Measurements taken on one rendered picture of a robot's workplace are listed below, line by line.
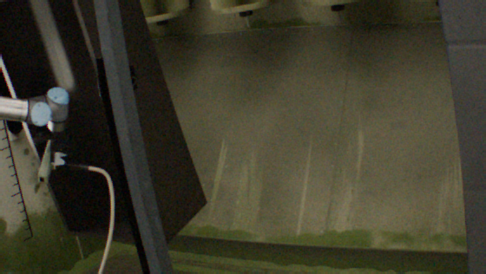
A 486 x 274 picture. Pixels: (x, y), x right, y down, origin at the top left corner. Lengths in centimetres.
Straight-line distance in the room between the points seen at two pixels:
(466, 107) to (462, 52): 14
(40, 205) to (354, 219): 164
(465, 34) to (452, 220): 189
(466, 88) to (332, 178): 217
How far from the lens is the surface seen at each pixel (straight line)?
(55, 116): 351
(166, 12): 473
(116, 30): 230
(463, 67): 216
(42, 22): 401
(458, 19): 213
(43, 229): 467
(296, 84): 452
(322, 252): 422
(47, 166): 366
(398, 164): 410
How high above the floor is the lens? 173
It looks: 15 degrees down
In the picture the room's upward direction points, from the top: 10 degrees counter-clockwise
